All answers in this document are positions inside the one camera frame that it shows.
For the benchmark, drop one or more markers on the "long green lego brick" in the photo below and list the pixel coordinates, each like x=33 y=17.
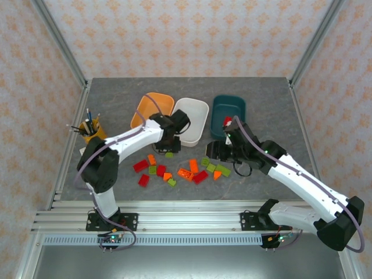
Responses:
x=223 y=170

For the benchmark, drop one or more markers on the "orange lego slope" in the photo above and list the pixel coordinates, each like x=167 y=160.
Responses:
x=167 y=176
x=217 y=175

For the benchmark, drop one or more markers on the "long orange lego brick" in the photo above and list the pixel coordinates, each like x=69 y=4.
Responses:
x=193 y=165

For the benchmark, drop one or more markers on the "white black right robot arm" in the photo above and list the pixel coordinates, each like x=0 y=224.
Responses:
x=305 y=183

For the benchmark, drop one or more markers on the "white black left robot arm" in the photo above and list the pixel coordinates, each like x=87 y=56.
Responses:
x=133 y=139

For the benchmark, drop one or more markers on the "orange plastic container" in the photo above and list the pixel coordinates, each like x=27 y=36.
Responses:
x=154 y=112

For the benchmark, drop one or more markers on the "red lego brick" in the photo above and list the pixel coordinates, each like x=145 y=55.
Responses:
x=200 y=177
x=227 y=119
x=161 y=170
x=143 y=180
x=140 y=165

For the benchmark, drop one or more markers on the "white plastic container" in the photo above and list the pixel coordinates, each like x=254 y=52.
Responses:
x=194 y=116

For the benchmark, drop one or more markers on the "teal plastic container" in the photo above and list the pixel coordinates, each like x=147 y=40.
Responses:
x=229 y=107

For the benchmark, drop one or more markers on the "yellow pencil cup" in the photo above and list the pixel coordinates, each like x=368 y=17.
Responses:
x=97 y=135

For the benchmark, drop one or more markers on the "pencil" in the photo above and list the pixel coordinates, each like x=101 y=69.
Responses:
x=97 y=120

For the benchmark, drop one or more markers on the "blue pen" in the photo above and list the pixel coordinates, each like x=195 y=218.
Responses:
x=89 y=116

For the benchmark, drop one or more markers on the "cream stick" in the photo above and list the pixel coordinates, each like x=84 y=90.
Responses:
x=86 y=128

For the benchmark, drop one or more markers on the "small circuit board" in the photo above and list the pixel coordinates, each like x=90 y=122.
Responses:
x=112 y=239
x=280 y=239

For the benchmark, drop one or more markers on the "black pen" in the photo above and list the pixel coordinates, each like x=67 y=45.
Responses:
x=76 y=130

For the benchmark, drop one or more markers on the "aluminium table side rail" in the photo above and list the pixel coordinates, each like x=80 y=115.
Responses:
x=307 y=130
x=65 y=174

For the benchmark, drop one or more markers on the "aluminium front mounting rail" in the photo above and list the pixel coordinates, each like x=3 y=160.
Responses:
x=189 y=216

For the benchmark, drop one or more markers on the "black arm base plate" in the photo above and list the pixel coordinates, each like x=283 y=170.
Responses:
x=130 y=221
x=247 y=222

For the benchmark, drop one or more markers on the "aluminium frame post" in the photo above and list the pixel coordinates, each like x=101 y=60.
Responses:
x=58 y=37
x=316 y=37

